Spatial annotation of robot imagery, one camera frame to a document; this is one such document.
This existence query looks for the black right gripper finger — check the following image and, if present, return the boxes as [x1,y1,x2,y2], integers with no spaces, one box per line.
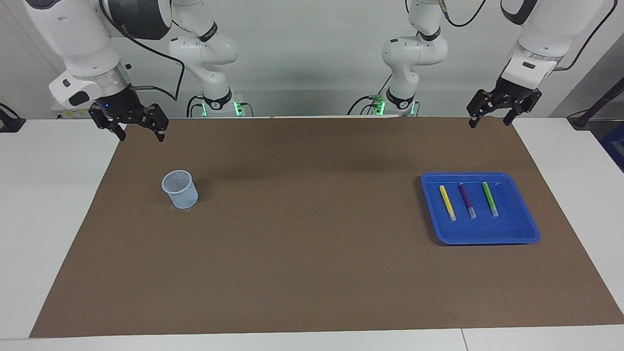
[145,103,169,143]
[89,108,127,142]

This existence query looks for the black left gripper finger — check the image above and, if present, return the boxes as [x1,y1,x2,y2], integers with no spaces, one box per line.
[467,89,494,129]
[503,89,543,127]

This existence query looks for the green pen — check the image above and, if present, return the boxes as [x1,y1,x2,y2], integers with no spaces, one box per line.
[482,181,499,217]

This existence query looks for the purple pen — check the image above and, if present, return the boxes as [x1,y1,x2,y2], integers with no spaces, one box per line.
[458,183,477,219]

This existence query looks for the yellow pen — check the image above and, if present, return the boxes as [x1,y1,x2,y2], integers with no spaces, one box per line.
[439,185,457,221]

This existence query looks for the white box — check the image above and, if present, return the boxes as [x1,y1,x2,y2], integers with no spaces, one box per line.
[51,97,100,120]

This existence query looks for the black stand pole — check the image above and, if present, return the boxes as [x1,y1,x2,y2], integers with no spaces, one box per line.
[567,77,624,130]

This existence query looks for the light blue mesh cup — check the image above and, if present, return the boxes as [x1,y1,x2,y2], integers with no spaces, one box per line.
[161,170,199,209]

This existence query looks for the black clamp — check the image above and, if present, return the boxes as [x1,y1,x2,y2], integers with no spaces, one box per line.
[0,103,26,133]

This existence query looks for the blue object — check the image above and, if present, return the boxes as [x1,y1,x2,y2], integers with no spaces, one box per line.
[601,122,624,172]

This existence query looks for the blue plastic tray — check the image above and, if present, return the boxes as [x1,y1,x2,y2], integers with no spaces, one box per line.
[420,172,541,245]

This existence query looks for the brown table mat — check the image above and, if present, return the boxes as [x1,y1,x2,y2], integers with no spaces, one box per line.
[29,116,624,338]

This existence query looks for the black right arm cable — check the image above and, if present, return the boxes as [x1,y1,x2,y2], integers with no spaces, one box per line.
[97,0,186,101]

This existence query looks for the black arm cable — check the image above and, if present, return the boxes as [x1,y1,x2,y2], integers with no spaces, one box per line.
[439,0,617,71]
[97,0,186,101]

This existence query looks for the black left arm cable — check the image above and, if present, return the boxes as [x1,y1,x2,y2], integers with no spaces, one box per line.
[439,0,617,71]

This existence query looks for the black left base cable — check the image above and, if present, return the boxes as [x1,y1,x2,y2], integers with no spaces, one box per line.
[347,73,393,116]

